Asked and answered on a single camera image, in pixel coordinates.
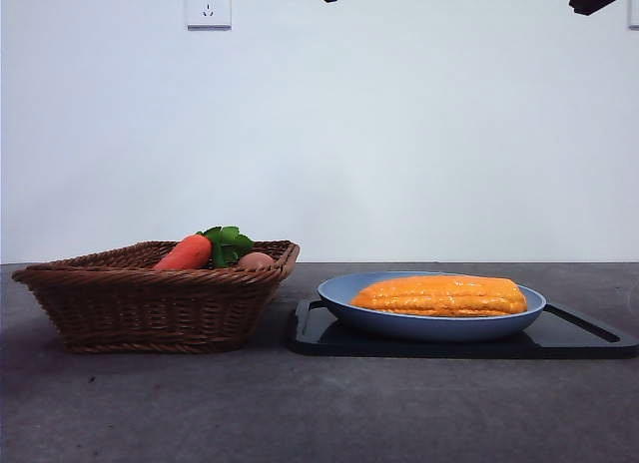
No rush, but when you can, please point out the orange-yellow corn cob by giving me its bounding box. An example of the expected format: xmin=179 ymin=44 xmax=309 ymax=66
xmin=349 ymin=275 xmax=528 ymax=318

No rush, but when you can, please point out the blue round plate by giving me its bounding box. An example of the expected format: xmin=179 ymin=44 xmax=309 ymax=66
xmin=317 ymin=270 xmax=548 ymax=343

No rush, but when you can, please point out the brown wicker basket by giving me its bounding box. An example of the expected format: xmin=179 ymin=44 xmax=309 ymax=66
xmin=11 ymin=239 xmax=302 ymax=355

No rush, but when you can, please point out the green leafy vegetable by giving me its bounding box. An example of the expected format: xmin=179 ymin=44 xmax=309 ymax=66
xmin=195 ymin=226 xmax=256 ymax=270

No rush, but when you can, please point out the brown egg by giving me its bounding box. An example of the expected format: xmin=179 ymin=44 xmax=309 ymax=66
xmin=236 ymin=251 xmax=277 ymax=272

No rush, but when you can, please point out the orange carrot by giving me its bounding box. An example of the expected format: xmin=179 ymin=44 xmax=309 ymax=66
xmin=153 ymin=234 xmax=214 ymax=271

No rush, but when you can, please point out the black rectangular tray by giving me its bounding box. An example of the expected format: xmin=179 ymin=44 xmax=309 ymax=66
xmin=288 ymin=296 xmax=639 ymax=360

